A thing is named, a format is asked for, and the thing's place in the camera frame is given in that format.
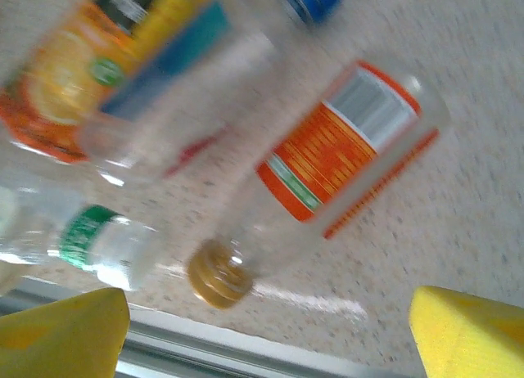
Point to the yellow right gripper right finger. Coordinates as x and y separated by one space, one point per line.
471 337

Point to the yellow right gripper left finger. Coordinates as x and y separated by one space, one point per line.
61 337

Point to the orange label gold cap bottle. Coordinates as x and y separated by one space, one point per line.
327 149

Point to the orange juice plastic bottle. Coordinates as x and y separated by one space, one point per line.
61 79

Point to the clear bottle green white label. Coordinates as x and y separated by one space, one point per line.
82 235

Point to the clear bottle blue label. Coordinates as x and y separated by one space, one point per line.
172 75

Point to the aluminium table frame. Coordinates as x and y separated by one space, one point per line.
204 345

